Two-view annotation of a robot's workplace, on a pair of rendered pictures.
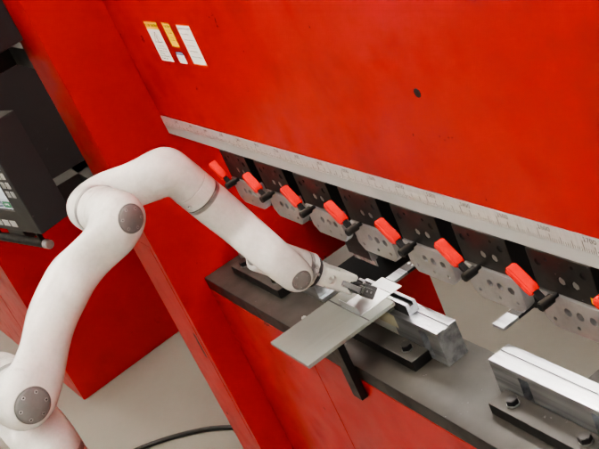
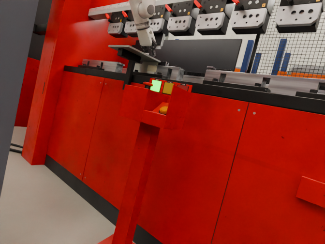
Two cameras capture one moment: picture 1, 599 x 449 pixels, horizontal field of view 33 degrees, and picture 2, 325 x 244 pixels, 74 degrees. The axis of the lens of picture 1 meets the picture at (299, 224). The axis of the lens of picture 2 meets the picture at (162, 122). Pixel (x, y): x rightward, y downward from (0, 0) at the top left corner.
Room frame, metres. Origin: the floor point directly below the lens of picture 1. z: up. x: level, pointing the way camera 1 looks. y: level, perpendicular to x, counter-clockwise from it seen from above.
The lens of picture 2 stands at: (0.81, 0.45, 0.73)
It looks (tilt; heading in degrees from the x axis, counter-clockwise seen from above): 4 degrees down; 331
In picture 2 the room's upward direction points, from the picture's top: 14 degrees clockwise
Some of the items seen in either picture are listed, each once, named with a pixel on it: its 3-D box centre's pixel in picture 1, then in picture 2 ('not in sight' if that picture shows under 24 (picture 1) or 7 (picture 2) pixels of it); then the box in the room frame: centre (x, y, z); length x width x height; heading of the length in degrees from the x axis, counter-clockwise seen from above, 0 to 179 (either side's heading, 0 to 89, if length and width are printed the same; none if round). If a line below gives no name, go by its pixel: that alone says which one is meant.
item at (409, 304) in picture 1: (388, 296); (155, 63); (2.10, -0.12, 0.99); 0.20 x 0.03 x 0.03; 22
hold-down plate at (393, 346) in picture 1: (385, 341); (146, 76); (2.07, -0.07, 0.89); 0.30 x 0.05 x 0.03; 22
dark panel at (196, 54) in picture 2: not in sight; (173, 64); (2.53, -0.50, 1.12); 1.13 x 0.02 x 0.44; 22
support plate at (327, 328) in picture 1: (332, 323); (135, 53); (2.07, 0.03, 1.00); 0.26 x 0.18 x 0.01; 112
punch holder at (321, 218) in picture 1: (333, 199); (158, 21); (2.15, -0.10, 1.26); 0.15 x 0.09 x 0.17; 22
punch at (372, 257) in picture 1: (359, 245); (156, 41); (2.13, -0.11, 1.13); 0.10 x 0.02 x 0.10; 22
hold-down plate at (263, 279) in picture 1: (262, 277); (90, 68); (2.66, 0.17, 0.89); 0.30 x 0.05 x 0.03; 22
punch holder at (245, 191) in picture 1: (255, 172); (119, 24); (2.52, 0.05, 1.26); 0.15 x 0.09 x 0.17; 22
